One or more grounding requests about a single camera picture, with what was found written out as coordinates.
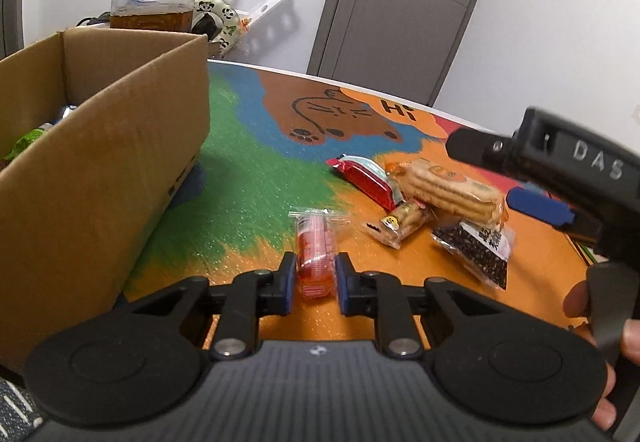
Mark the panda pattern bag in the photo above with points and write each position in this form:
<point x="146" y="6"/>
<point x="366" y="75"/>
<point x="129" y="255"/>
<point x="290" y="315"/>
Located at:
<point x="220" y="14"/>

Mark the black seed packet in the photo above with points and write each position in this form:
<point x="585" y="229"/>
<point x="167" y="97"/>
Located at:
<point x="475" y="249"/>

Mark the colourful cartoon table mat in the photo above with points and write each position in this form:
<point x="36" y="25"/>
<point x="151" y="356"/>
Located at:
<point x="260" y="172"/>

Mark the green snack packet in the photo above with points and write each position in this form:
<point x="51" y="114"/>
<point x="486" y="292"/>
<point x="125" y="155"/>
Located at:
<point x="25" y="142"/>

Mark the blue snack packet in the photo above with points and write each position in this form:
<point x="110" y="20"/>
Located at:
<point x="65" y="113"/>

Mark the small peanut packet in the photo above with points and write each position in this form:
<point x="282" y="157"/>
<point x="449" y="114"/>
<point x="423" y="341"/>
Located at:
<point x="400" y="222"/>

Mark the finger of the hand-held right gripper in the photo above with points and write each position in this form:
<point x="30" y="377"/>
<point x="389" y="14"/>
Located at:
<point x="537" y="206"/>
<point x="470" y="147"/>

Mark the cardboard box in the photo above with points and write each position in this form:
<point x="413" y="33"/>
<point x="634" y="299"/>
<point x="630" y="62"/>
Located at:
<point x="100" y="162"/>

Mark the dark cloth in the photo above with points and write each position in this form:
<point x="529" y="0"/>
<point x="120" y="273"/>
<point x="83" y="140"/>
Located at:
<point x="95" y="21"/>

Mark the grey door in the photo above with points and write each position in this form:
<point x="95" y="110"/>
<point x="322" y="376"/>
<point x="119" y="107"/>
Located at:
<point x="400" y="22"/>

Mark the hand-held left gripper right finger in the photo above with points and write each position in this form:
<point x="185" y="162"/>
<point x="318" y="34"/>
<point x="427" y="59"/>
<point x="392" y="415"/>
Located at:
<point x="342" y="282"/>

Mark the clear biscuit packet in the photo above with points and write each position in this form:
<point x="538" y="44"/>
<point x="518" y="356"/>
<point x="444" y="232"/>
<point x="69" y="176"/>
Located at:
<point x="445" y="192"/>

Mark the pinkish red snack packet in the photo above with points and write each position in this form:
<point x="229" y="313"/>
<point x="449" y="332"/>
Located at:
<point x="315" y="247"/>

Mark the person's right hand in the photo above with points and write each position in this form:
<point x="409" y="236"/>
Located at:
<point x="577" y="302"/>

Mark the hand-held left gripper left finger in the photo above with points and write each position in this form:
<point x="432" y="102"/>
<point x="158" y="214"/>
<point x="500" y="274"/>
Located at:
<point x="287" y="282"/>

